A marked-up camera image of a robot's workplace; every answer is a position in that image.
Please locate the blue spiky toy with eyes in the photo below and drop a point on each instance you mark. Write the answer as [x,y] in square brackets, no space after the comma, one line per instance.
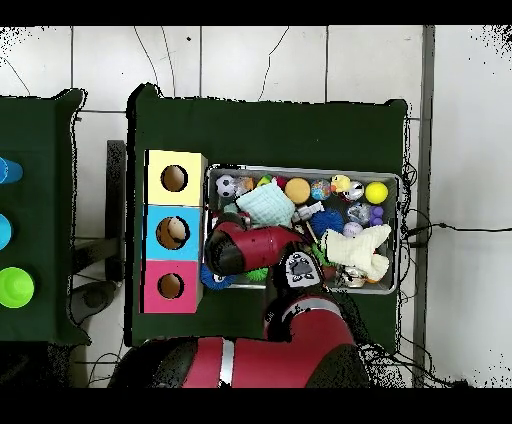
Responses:
[208,278]

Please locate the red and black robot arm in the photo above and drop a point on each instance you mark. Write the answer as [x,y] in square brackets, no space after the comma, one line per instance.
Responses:
[280,352]

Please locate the wooden box with three holes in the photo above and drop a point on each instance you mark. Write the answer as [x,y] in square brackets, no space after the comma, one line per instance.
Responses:
[192,192]

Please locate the mint green waffle cloth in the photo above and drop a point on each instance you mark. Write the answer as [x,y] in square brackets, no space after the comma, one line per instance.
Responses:
[266,206]

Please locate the black and white soccer ball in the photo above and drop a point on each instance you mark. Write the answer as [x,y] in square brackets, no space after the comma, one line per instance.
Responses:
[225,186]

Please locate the orange foam ball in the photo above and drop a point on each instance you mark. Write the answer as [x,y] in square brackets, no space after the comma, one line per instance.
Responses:
[297,190]

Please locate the globe print ball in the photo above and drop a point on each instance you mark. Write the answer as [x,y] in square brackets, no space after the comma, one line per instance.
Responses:
[321,190]

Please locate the blue spiky ball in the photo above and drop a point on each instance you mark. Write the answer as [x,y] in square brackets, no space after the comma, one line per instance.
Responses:
[327,222]

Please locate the dark green table cloth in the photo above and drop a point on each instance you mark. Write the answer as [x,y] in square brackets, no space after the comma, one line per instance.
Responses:
[280,132]

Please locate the yellow plush toy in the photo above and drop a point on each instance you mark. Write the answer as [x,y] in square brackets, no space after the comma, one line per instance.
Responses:
[340,183]

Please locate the white baseball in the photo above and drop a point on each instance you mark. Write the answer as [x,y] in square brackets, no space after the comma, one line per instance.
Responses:
[352,229]

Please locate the cream waffle cloth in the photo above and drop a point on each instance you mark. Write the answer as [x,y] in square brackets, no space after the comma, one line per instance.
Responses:
[356,250]

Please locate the yellow tennis ball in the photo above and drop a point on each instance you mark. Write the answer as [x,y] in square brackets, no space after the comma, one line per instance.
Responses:
[376,192]

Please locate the green cloth covered side table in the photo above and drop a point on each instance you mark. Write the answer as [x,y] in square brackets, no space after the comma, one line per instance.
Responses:
[36,200]

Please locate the blue cup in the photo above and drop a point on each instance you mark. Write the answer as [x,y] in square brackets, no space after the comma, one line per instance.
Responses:
[10,171]
[4,232]

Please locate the green cup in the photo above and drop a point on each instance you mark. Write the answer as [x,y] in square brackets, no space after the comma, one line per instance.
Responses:
[16,287]

